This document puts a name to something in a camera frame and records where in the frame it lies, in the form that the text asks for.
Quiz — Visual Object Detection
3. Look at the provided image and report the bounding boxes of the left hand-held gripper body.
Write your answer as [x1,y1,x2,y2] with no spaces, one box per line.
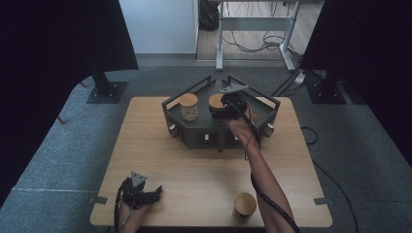
[121,171,154,210]

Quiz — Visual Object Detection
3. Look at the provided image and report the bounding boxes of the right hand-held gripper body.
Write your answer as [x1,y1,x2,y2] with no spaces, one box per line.
[219,83,251,115]

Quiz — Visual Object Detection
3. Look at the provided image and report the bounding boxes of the dark jar with wooden lid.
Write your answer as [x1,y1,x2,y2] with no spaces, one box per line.
[208,93,229,119]

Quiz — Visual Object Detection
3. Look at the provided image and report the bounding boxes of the black sectioned tray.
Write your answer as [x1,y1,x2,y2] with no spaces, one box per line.
[160,74,282,150]

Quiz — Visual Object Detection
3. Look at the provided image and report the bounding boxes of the person's left hand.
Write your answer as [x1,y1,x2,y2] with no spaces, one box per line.
[118,200,150,229]

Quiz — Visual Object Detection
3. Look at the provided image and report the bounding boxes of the person's right hand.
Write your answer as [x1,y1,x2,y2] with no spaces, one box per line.
[226,108,260,149]

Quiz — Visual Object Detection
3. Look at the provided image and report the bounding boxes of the glass jar with pale contents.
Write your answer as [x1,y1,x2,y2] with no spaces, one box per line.
[178,92,200,123]

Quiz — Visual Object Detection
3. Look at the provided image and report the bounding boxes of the grey tape strip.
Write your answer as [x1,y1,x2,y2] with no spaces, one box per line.
[88,194,109,206]
[313,196,335,207]

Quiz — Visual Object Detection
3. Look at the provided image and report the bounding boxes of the white power strip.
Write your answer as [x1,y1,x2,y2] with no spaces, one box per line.
[293,71,307,85]

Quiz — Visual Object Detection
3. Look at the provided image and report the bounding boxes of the black bag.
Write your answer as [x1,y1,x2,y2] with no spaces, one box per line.
[197,0,221,32]

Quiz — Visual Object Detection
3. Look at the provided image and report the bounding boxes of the black stand base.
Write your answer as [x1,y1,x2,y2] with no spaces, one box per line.
[86,69,128,105]
[303,69,347,106]

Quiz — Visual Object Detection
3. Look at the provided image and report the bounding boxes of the black curtain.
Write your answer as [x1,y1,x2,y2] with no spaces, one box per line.
[298,0,412,168]
[0,0,140,209]

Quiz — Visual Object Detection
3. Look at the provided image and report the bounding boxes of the left hand-held gripper black cable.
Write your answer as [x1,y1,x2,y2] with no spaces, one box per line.
[113,177,131,233]

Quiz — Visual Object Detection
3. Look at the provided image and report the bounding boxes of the black cables under desk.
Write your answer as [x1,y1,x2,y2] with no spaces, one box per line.
[223,29,303,63]

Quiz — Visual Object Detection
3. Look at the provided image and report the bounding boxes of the white desk frame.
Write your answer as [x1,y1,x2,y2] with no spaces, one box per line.
[215,0,303,73]

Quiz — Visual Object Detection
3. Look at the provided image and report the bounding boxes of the black floor cable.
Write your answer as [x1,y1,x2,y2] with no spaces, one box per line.
[300,125,360,233]

